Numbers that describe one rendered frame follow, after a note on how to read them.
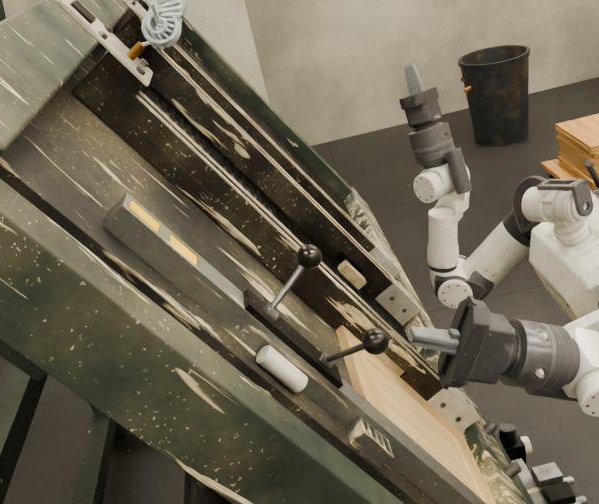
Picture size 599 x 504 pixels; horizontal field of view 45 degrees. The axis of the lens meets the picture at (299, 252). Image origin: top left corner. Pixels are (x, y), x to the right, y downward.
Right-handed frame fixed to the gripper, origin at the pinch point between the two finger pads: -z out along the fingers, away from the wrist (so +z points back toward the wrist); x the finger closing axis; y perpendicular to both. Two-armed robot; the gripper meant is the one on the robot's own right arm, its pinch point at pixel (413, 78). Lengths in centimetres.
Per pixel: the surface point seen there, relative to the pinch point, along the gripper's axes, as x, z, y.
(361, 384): 49, 47, 5
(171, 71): 14, -19, 51
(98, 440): -32, 102, 192
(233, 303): 76, 21, 4
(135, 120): 56, -8, 28
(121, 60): 59, -18, 24
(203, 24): -248, -74, 226
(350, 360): 43, 45, 10
